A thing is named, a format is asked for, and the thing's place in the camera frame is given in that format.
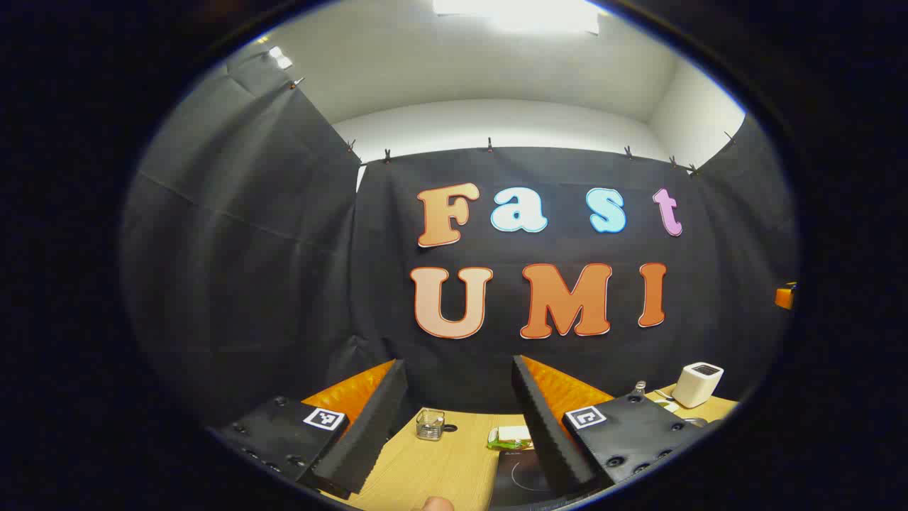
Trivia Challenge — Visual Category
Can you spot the black backdrop cloth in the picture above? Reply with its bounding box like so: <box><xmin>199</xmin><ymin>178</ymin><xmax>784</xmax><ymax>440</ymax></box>
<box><xmin>121</xmin><ymin>50</ymin><xmax>801</xmax><ymax>427</ymax></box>

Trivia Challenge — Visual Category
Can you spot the small clear glass holder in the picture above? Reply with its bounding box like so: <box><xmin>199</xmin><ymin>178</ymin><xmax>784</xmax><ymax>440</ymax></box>
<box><xmin>416</xmin><ymin>408</ymin><xmax>458</xmax><ymax>441</ymax></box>

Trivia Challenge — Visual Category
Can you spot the row of cloth clips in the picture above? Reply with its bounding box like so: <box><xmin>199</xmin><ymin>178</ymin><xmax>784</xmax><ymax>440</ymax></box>
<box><xmin>287</xmin><ymin>77</ymin><xmax>738</xmax><ymax>177</ymax></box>

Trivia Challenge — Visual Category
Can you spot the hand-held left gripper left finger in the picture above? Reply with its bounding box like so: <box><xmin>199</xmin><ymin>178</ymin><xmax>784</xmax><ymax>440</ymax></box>
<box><xmin>213</xmin><ymin>358</ymin><xmax>410</xmax><ymax>500</ymax></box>

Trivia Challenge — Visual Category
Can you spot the black induction cooktop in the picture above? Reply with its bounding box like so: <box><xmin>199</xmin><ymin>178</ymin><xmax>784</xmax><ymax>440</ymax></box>
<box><xmin>488</xmin><ymin>447</ymin><xmax>568</xmax><ymax>508</ymax></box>

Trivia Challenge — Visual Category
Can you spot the sandwich with lettuce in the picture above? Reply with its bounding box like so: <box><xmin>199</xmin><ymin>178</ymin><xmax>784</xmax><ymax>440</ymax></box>
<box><xmin>487</xmin><ymin>426</ymin><xmax>533</xmax><ymax>451</ymax></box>

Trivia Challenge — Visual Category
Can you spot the white toaster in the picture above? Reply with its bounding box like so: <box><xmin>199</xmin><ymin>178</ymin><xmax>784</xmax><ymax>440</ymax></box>
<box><xmin>671</xmin><ymin>362</ymin><xmax>725</xmax><ymax>409</ymax></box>

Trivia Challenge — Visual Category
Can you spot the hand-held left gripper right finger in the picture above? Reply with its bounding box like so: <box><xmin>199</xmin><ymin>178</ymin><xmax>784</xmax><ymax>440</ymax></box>
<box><xmin>511</xmin><ymin>354</ymin><xmax>710</xmax><ymax>501</ymax></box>

